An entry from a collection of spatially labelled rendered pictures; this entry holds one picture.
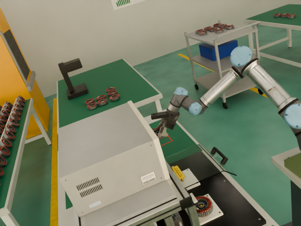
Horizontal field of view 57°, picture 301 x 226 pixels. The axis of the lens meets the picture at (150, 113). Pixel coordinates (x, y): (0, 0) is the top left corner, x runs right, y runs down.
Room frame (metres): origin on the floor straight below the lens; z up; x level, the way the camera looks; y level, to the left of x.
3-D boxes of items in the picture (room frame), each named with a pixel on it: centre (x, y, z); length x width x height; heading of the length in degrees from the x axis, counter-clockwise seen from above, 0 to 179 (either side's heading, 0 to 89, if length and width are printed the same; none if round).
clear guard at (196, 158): (1.01, -0.10, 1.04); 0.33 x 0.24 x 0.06; 101
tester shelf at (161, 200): (1.06, 0.23, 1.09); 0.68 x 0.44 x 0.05; 11
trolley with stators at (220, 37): (3.69, -1.19, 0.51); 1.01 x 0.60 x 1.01; 11
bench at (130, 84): (3.42, 0.54, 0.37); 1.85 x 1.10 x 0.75; 11
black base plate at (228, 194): (1.12, -0.07, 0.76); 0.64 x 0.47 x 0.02; 11
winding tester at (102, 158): (1.08, 0.23, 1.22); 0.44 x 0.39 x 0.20; 11
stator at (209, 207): (1.00, -0.11, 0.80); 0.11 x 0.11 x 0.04
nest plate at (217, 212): (1.00, -0.11, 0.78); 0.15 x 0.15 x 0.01; 11
